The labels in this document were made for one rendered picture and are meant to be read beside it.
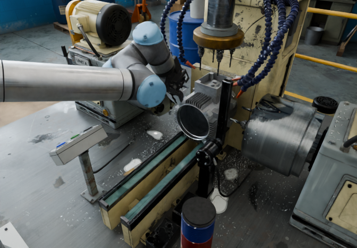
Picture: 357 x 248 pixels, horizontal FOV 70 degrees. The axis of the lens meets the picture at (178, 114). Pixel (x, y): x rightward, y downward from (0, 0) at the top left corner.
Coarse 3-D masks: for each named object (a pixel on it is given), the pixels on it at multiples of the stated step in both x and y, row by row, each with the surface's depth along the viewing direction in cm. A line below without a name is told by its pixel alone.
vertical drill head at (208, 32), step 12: (216, 0) 82; (228, 0) 81; (216, 12) 83; (228, 12) 83; (204, 24) 90; (216, 24) 85; (228, 24) 86; (204, 36) 86; (216, 36) 86; (228, 36) 86; (240, 36) 86; (216, 48) 86; (228, 48) 86
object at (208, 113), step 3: (234, 93) 105; (231, 96) 104; (234, 96) 105; (183, 99) 99; (183, 102) 99; (180, 105) 99; (207, 111) 92; (210, 111) 93; (204, 114) 94; (207, 114) 93; (210, 114) 93; (207, 117) 93; (177, 126) 106; (177, 129) 107; (180, 129) 106; (207, 138) 100; (204, 141) 100
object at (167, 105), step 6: (132, 102) 115; (138, 102) 111; (168, 102) 119; (174, 102) 122; (144, 108) 112; (150, 108) 110; (156, 108) 113; (162, 108) 116; (168, 108) 122; (156, 114) 115; (162, 114) 119
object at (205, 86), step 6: (210, 72) 107; (204, 78) 104; (210, 78) 107; (216, 78) 107; (222, 78) 105; (198, 84) 99; (204, 84) 98; (210, 84) 100; (216, 84) 102; (198, 90) 101; (204, 90) 99; (210, 90) 97; (216, 90) 95; (210, 96) 98; (216, 96) 97; (216, 102) 99
